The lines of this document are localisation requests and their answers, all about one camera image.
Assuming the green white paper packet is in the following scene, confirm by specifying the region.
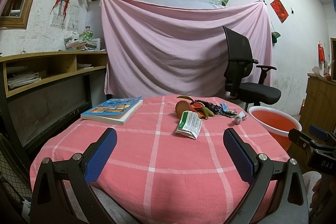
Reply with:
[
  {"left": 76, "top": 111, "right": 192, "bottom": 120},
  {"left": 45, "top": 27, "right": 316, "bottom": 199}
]
[{"left": 175, "top": 111, "right": 202, "bottom": 140}]

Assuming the orange white plastic basin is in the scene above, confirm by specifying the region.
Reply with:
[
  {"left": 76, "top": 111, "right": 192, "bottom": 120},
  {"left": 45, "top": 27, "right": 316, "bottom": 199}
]
[{"left": 248, "top": 106, "right": 302, "bottom": 151}]

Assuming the wooden cabinet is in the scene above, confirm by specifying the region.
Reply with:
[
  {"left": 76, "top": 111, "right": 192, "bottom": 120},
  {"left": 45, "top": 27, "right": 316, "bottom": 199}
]
[{"left": 299, "top": 73, "right": 336, "bottom": 133}]

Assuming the black office chair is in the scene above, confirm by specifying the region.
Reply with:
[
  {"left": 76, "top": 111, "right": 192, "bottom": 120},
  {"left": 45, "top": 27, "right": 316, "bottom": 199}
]
[{"left": 223, "top": 27, "right": 281, "bottom": 111}]

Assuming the wooden wall shelf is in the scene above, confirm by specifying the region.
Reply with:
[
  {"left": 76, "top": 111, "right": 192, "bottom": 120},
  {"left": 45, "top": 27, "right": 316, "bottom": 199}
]
[{"left": 1, "top": 51, "right": 108, "bottom": 151}]

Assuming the blue cover book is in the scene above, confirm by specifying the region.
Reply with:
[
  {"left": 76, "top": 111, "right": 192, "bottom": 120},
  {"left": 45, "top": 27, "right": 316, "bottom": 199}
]
[{"left": 80, "top": 97, "right": 143, "bottom": 125}]

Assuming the red diamond wall poster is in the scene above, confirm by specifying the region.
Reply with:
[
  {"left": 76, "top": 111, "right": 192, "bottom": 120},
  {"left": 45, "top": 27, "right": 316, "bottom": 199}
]
[{"left": 270, "top": 0, "right": 289, "bottom": 23}]

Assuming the green cap on wall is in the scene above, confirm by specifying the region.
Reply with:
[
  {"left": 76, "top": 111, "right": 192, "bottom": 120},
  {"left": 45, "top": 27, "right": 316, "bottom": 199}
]
[{"left": 272, "top": 31, "right": 281, "bottom": 44}]

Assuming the pink plaid tablecloth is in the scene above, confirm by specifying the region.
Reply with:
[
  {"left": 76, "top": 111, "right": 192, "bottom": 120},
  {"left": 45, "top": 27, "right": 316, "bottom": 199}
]
[{"left": 29, "top": 94, "right": 291, "bottom": 224}]

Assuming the person's right hand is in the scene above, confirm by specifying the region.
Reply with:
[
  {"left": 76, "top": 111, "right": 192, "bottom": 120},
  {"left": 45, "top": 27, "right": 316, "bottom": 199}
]
[{"left": 310, "top": 178, "right": 322, "bottom": 209}]

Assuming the pink hanging sheet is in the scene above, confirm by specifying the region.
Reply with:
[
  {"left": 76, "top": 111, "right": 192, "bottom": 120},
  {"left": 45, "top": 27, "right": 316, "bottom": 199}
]
[{"left": 100, "top": 0, "right": 272, "bottom": 98}]

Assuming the leaves and wrappers pile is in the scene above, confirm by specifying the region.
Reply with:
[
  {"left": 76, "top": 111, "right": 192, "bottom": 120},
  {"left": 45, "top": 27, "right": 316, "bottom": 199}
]
[{"left": 175, "top": 96, "right": 237, "bottom": 119}]

